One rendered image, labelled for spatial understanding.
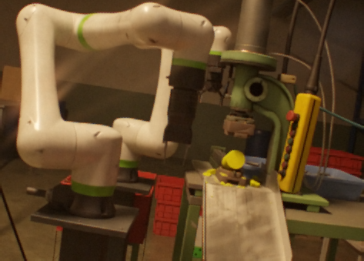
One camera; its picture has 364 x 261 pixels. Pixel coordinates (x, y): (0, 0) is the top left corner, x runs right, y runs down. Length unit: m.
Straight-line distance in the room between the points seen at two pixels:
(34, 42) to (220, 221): 0.79
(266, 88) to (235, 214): 0.48
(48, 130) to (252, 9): 0.89
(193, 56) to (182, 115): 0.15
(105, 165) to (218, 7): 9.04
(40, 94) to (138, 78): 8.69
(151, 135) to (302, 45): 8.88
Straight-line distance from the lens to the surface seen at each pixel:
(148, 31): 1.06
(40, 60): 1.31
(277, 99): 1.72
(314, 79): 1.71
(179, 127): 1.15
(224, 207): 1.51
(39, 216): 1.23
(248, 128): 1.63
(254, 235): 1.45
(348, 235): 1.57
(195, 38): 1.12
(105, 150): 1.23
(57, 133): 1.18
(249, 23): 1.68
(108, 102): 9.96
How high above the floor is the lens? 1.28
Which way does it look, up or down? 2 degrees down
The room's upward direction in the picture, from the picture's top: 9 degrees clockwise
